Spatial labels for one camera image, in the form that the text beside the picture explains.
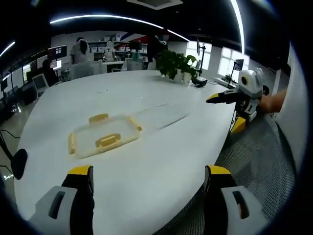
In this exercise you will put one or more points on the black round pad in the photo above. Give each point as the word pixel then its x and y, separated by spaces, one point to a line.
pixel 19 164

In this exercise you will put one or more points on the black device on table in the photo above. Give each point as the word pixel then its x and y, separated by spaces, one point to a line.
pixel 200 82

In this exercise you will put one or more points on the monitor on black stand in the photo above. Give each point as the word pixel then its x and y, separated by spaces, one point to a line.
pixel 200 52

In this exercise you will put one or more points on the clear lid with yellow buckles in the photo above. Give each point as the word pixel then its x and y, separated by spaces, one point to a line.
pixel 107 133

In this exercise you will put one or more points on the small dark screen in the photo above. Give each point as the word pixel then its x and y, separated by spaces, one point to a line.
pixel 239 64

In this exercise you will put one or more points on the white ceiling light strip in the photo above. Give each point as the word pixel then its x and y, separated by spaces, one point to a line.
pixel 110 19
pixel 240 22

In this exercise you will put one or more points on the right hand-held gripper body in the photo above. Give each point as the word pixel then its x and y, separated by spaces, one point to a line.
pixel 253 88

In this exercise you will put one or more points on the person's white shirt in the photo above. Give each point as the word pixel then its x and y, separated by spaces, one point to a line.
pixel 297 105

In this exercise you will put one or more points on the grey mesh office chair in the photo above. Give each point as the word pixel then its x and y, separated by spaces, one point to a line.
pixel 254 156

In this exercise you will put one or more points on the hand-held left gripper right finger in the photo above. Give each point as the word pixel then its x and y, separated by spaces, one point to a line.
pixel 240 203

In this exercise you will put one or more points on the green potted plant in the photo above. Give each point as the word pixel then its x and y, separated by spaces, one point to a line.
pixel 174 62

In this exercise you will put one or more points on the white office chair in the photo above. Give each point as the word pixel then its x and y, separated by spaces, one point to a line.
pixel 82 70

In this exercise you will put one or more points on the small potted plant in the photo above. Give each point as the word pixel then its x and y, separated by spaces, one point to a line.
pixel 228 78

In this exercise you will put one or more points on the large dark monitor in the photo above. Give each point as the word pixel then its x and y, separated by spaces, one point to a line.
pixel 57 52

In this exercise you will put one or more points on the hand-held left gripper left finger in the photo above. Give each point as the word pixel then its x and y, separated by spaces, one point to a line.
pixel 58 195

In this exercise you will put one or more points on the old white computer monitor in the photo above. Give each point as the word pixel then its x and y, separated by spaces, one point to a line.
pixel 40 82

